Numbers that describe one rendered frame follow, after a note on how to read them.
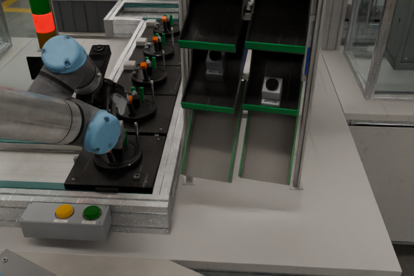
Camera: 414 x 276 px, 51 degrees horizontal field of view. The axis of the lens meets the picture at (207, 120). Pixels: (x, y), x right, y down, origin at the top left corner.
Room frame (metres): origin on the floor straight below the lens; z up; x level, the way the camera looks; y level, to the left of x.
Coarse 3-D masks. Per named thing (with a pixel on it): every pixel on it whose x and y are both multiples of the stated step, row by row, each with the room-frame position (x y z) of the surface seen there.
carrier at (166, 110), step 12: (132, 96) 1.24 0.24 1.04; (144, 96) 1.36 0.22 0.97; (156, 96) 1.36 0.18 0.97; (168, 96) 1.36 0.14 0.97; (144, 108) 1.24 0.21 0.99; (156, 108) 1.25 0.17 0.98; (168, 108) 1.27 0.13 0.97; (132, 120) 1.18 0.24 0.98; (144, 120) 1.19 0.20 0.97; (156, 120) 1.20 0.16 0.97; (168, 120) 1.20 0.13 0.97; (132, 132) 1.13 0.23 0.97; (144, 132) 1.13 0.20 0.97; (156, 132) 1.13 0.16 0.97
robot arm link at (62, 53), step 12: (60, 36) 0.77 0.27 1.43; (48, 48) 0.76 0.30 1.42; (60, 48) 0.75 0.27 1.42; (72, 48) 0.75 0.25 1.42; (48, 60) 0.74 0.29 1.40; (60, 60) 0.74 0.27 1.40; (72, 60) 0.74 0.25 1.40; (84, 60) 0.77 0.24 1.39; (48, 72) 0.74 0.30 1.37; (60, 72) 0.73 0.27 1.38; (72, 72) 0.75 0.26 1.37; (84, 72) 0.77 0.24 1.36; (72, 84) 0.74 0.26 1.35; (84, 84) 0.79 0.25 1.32
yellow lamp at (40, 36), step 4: (36, 32) 1.12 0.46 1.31; (52, 32) 1.12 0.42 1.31; (40, 36) 1.11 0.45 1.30; (44, 36) 1.10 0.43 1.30; (48, 36) 1.11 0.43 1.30; (52, 36) 1.11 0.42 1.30; (40, 40) 1.11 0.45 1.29; (44, 40) 1.10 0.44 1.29; (40, 44) 1.11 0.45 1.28; (40, 48) 1.11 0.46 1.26
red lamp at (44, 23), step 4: (36, 16) 1.10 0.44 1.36; (40, 16) 1.10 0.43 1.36; (44, 16) 1.11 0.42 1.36; (48, 16) 1.11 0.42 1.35; (36, 20) 1.11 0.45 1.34; (40, 20) 1.10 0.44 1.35; (44, 20) 1.11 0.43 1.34; (48, 20) 1.11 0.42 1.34; (52, 20) 1.13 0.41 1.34; (36, 24) 1.11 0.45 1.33; (40, 24) 1.10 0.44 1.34; (44, 24) 1.11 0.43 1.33; (48, 24) 1.11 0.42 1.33; (52, 24) 1.12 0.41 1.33; (36, 28) 1.11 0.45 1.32; (40, 28) 1.10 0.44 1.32; (44, 28) 1.10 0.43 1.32; (48, 28) 1.11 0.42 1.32; (52, 28) 1.12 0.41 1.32; (40, 32) 1.10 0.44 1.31; (44, 32) 1.10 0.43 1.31; (48, 32) 1.11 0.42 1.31
